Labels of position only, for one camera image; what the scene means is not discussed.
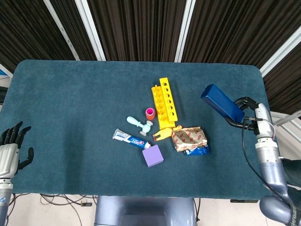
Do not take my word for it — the yellow rubber chicken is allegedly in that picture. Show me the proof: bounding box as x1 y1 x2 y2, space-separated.
152 124 183 142

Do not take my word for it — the white partition post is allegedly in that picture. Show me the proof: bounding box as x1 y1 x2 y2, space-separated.
75 0 106 61
259 32 301 77
43 0 80 61
174 0 196 63

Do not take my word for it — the mint toy hammer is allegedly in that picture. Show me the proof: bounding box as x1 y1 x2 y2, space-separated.
126 116 154 137

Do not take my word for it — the black floor cable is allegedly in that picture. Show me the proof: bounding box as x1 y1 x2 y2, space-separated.
39 193 99 226

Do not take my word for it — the yellow test tube rack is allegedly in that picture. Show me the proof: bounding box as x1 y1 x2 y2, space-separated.
150 77 179 130

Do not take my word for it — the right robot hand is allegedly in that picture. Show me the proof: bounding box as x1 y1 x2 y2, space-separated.
225 96 276 140

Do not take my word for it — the blue white toothpaste tube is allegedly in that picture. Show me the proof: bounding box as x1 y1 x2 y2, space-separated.
112 128 151 150

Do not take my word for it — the teal table cloth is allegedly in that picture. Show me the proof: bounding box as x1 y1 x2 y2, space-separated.
10 59 274 197

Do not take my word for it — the dark blue box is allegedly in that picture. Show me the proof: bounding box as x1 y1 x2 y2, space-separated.
200 84 246 122

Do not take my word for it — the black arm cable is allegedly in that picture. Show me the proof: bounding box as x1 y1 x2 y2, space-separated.
241 119 291 205

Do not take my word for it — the gold red snack wrapper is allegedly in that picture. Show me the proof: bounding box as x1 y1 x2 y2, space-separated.
171 126 209 153

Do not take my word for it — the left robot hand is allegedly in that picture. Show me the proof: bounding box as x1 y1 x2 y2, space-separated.
0 121 35 179

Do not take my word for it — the purple cube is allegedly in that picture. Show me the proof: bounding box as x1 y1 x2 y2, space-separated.
142 144 165 168

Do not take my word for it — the dark fabric cover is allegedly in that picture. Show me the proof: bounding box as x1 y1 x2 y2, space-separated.
281 158 301 190

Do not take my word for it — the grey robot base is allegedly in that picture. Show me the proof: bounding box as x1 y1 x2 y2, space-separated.
94 195 197 226

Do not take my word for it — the blue snack bag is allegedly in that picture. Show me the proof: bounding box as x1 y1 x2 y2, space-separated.
184 145 210 157

